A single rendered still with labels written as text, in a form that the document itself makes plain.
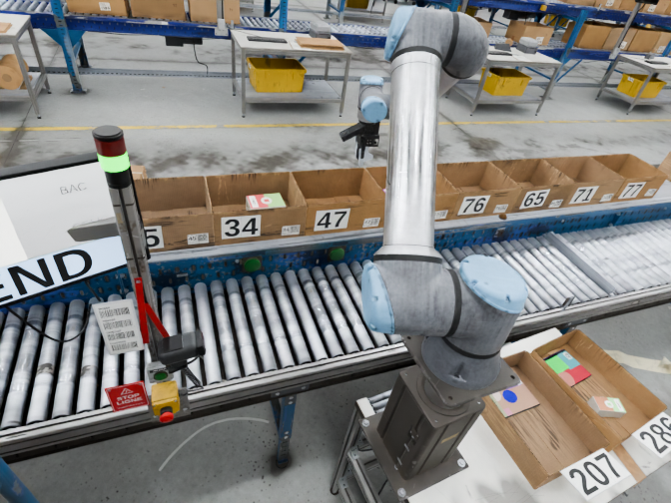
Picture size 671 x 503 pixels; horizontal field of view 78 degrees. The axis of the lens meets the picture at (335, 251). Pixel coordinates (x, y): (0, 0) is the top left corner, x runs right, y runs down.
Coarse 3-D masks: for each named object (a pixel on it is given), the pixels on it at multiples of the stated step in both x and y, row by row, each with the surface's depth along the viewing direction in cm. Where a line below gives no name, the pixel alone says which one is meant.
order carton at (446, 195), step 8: (368, 168) 209; (376, 168) 211; (384, 168) 213; (376, 176) 214; (384, 176) 216; (440, 176) 214; (384, 184) 220; (440, 184) 215; (448, 184) 209; (440, 192) 216; (448, 192) 209; (456, 192) 203; (440, 200) 200; (448, 200) 202; (440, 208) 204; (448, 208) 206; (448, 216) 210
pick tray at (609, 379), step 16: (560, 336) 164; (576, 336) 170; (544, 352) 167; (576, 352) 171; (592, 352) 165; (544, 368) 153; (592, 368) 165; (608, 368) 161; (624, 368) 155; (560, 384) 148; (576, 384) 158; (592, 384) 159; (608, 384) 160; (624, 384) 156; (640, 384) 151; (576, 400) 144; (624, 400) 155; (640, 400) 152; (656, 400) 147; (592, 416) 140; (624, 416) 150; (640, 416) 151; (608, 432) 136; (624, 432) 144; (608, 448) 137
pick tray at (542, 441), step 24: (504, 360) 153; (528, 360) 156; (528, 384) 155; (552, 384) 147; (552, 408) 148; (576, 408) 140; (504, 432) 134; (528, 432) 140; (552, 432) 141; (576, 432) 141; (600, 432) 133; (528, 456) 126; (552, 456) 134; (576, 456) 135; (528, 480) 128
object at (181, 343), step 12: (168, 336) 111; (180, 336) 111; (192, 336) 111; (168, 348) 108; (180, 348) 108; (192, 348) 109; (204, 348) 111; (168, 360) 108; (180, 360) 110; (168, 372) 114
